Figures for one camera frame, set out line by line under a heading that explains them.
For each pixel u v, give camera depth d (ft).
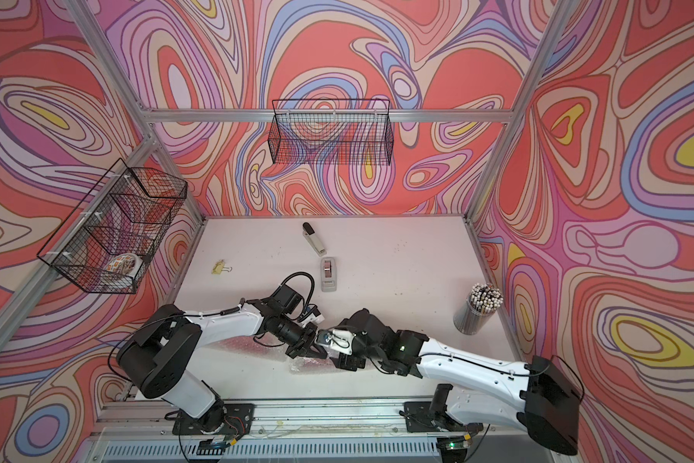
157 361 1.46
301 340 2.39
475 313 2.59
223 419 2.34
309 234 3.57
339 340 2.06
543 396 1.35
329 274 3.23
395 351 1.85
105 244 2.42
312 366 2.52
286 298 2.42
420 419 2.40
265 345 2.32
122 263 2.36
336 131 3.14
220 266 3.41
